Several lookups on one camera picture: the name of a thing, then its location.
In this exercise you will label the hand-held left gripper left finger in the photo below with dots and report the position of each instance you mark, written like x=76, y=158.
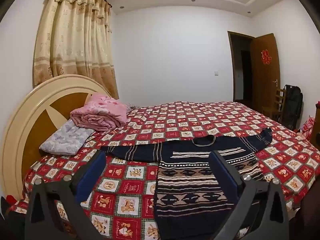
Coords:
x=96, y=166

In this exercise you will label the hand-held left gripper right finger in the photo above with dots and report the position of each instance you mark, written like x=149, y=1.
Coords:
x=222, y=170

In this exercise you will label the navy patterned knit sweater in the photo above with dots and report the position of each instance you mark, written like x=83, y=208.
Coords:
x=190, y=187

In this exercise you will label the lavender floral pillow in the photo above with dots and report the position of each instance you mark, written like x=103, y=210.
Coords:
x=66, y=140

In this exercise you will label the folded pink blanket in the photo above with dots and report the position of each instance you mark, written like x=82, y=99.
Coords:
x=100, y=112

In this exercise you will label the red teddy bear bedsheet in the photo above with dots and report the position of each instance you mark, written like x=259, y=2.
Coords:
x=150, y=130

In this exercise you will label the wooden chair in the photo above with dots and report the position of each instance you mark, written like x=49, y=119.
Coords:
x=271, y=110

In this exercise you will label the cream and brown headboard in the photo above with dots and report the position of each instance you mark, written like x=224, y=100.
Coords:
x=27, y=110

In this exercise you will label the red cloth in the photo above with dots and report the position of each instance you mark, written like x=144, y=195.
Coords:
x=11, y=199

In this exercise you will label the brown wooden door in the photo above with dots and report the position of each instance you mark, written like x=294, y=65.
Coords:
x=265, y=85

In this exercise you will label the red patterned bag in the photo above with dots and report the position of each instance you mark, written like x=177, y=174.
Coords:
x=308, y=127

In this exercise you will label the black bag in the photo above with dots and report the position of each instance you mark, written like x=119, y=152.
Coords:
x=293, y=105

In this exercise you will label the red paper door decoration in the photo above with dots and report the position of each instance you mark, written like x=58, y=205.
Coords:
x=266, y=57

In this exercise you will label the beige floral curtain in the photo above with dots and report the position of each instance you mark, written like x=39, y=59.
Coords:
x=75, y=42

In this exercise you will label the dark wooden door frame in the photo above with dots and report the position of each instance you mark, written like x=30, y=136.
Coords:
x=231, y=62

